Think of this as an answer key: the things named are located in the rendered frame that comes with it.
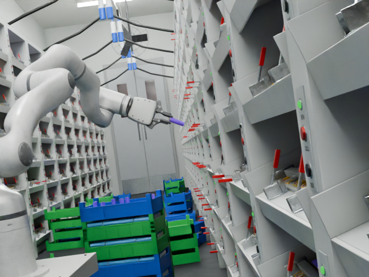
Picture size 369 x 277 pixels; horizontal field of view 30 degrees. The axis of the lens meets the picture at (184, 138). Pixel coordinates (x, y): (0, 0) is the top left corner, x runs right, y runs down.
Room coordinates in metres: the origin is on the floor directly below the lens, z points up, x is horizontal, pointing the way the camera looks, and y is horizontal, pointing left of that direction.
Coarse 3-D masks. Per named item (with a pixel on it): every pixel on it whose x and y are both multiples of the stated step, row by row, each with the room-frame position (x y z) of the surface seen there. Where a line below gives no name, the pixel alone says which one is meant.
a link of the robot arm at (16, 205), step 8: (0, 184) 2.09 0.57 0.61; (0, 192) 2.04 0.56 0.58; (8, 192) 2.04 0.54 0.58; (16, 192) 2.06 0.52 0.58; (0, 200) 2.02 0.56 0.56; (8, 200) 2.02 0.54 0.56; (16, 200) 2.03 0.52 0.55; (24, 200) 2.07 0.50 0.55; (0, 208) 2.01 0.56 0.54; (8, 208) 2.02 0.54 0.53; (16, 208) 2.03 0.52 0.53; (24, 208) 2.06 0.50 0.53; (0, 216) 2.01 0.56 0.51; (8, 216) 2.02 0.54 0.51; (16, 216) 2.03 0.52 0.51
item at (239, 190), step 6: (234, 162) 2.15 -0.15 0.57; (240, 162) 2.15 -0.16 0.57; (222, 168) 2.15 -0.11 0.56; (228, 168) 2.15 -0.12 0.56; (234, 168) 2.15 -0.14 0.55; (240, 168) 2.14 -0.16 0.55; (228, 174) 2.15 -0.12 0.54; (240, 180) 1.98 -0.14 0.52; (246, 180) 1.55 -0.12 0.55; (234, 186) 1.96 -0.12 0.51; (240, 186) 1.80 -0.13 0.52; (246, 186) 1.55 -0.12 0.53; (234, 192) 2.09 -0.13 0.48; (240, 192) 1.85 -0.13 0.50; (246, 192) 1.63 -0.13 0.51; (246, 198) 1.73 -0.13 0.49
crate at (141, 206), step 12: (156, 192) 2.90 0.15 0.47; (84, 204) 2.78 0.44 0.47; (108, 204) 2.96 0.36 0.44; (120, 204) 2.74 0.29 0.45; (132, 204) 2.74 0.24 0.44; (144, 204) 2.73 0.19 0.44; (156, 204) 2.80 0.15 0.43; (84, 216) 2.77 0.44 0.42; (96, 216) 2.76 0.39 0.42; (108, 216) 2.76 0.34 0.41; (120, 216) 2.75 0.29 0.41
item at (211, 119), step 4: (212, 108) 2.25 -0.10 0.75; (212, 112) 2.85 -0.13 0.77; (204, 116) 2.85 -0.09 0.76; (208, 116) 2.85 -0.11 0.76; (212, 116) 2.85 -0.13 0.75; (216, 116) 2.25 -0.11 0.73; (208, 120) 2.85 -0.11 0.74; (212, 120) 2.68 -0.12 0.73; (216, 120) 2.42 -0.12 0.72; (208, 124) 2.85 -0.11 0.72; (212, 124) 2.68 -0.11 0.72; (216, 124) 2.36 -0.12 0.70; (212, 128) 2.66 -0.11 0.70; (216, 128) 2.44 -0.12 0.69; (212, 132) 2.77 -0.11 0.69; (216, 132) 2.54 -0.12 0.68
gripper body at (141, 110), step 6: (132, 102) 2.74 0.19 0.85; (138, 102) 2.74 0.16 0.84; (144, 102) 2.74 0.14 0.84; (150, 102) 2.74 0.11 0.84; (132, 108) 2.73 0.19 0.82; (138, 108) 2.73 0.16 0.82; (144, 108) 2.73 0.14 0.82; (150, 108) 2.73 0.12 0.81; (132, 114) 2.73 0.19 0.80; (138, 114) 2.73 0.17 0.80; (144, 114) 2.73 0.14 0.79; (150, 114) 2.73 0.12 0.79; (138, 120) 2.73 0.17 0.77; (144, 120) 2.73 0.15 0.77; (150, 120) 2.73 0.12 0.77
